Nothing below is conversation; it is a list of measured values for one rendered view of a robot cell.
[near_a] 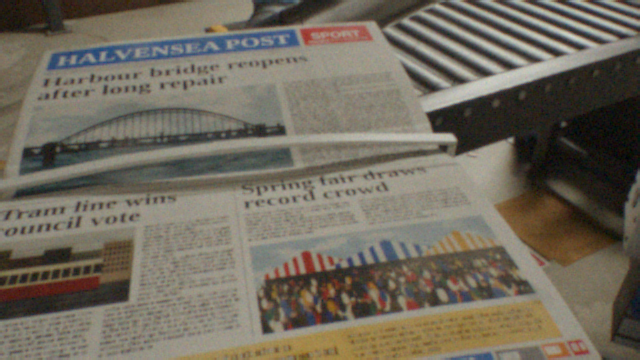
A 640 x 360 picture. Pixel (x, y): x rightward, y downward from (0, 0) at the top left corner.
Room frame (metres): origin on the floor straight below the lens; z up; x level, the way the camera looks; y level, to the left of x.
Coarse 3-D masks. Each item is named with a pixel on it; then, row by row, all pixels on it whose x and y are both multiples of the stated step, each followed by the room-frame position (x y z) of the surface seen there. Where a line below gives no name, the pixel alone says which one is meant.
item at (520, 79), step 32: (544, 64) 1.03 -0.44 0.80; (576, 64) 1.03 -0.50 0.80; (608, 64) 1.06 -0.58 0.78; (448, 96) 0.90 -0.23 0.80; (480, 96) 0.90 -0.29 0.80; (512, 96) 0.94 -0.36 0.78; (544, 96) 0.98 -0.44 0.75; (576, 96) 1.03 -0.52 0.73; (608, 96) 1.08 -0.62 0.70; (448, 128) 0.87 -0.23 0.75; (480, 128) 0.91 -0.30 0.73; (512, 128) 0.95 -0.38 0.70
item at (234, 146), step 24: (216, 144) 0.30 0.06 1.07; (240, 144) 0.30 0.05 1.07; (264, 144) 0.30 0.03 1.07; (288, 144) 0.30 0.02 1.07; (312, 144) 0.30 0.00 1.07; (336, 144) 0.31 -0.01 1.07; (360, 144) 0.31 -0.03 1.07; (384, 144) 0.31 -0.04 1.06; (408, 144) 0.32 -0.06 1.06; (432, 144) 0.32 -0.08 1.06; (72, 168) 0.28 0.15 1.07; (96, 168) 0.28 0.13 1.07; (0, 192) 0.27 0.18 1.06
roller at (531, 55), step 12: (432, 12) 1.35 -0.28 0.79; (444, 12) 1.33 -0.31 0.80; (456, 24) 1.28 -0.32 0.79; (468, 24) 1.25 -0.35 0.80; (480, 36) 1.20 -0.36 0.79; (492, 36) 1.18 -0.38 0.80; (504, 36) 1.17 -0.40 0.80; (504, 48) 1.14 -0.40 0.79; (516, 48) 1.12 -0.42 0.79; (528, 48) 1.11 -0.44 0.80; (528, 60) 1.08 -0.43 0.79; (540, 60) 1.06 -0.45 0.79
